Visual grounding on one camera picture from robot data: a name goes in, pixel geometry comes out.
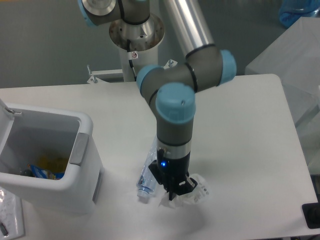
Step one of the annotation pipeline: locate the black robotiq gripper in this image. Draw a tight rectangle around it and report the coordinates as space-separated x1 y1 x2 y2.
148 149 198 201

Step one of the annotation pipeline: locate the crushed clear plastic bottle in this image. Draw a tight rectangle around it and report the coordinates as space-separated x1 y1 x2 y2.
136 136 158 199

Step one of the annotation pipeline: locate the white paper wrapper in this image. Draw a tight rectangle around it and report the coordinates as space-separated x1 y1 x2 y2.
158 173 212 209

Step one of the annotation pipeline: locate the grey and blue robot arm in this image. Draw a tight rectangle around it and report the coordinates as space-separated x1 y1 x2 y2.
78 0 237 200

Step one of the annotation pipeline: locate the white open trash can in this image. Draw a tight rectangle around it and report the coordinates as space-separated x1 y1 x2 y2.
0 102 104 214

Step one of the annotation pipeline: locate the colourful trash inside can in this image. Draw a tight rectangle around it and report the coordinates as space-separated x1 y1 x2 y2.
20 155 69 180

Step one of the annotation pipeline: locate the black device at table edge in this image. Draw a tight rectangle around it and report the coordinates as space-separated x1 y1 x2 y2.
302 202 320 229

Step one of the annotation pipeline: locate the white tray with plastic bag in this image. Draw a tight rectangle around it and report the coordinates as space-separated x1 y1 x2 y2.
0 187 25 240

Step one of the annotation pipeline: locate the grey side table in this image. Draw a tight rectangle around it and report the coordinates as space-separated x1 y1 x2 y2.
245 17 320 175

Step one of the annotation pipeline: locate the blue water jug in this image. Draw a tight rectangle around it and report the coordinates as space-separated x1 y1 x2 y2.
278 0 320 28

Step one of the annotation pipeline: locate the white pedestal base bracket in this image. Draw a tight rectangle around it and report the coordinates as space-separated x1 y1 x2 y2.
86 59 178 85

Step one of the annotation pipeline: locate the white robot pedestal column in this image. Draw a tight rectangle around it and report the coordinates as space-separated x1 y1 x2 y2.
118 47 159 77

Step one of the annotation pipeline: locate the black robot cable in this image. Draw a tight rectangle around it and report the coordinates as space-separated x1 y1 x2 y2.
126 39 139 82

